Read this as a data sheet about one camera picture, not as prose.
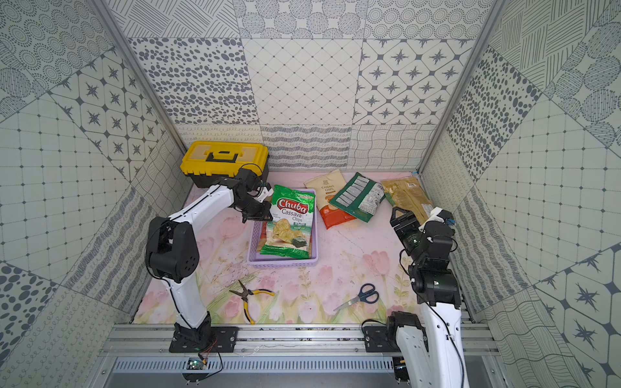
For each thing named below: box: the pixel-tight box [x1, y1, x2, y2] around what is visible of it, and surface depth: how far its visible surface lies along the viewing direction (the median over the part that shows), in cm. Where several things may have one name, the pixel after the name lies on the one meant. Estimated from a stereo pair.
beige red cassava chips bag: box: [304, 168, 357, 230], surface depth 109 cm
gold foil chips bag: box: [381, 176, 433, 226], surface depth 113 cm
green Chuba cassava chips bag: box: [259, 184, 316, 260], surface depth 95 cm
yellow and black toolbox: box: [179, 141, 270, 189], surface depth 105 cm
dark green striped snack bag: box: [329, 172, 386, 224], surface depth 109 cm
